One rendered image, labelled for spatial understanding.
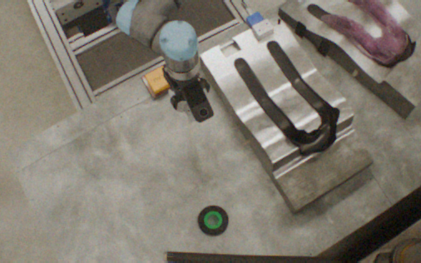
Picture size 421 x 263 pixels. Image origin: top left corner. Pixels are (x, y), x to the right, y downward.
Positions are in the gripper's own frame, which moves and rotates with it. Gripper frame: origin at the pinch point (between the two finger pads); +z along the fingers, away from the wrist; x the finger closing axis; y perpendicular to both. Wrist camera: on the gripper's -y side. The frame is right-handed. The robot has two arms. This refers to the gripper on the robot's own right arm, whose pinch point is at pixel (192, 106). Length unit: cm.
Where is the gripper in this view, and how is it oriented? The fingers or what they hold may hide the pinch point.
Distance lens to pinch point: 148.5
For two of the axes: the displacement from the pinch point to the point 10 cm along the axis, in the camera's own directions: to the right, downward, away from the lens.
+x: -8.7, 4.8, -1.3
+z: 0.3, 3.2, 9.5
